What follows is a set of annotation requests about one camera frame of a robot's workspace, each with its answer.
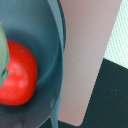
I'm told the red toy tomato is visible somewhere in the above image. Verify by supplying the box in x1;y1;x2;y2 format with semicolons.
0;40;38;106

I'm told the brown toy stove board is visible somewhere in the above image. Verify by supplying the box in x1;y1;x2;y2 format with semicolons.
58;0;122;126

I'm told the grey teal-padded gripper finger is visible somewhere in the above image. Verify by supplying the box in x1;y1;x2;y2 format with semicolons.
0;21;9;87

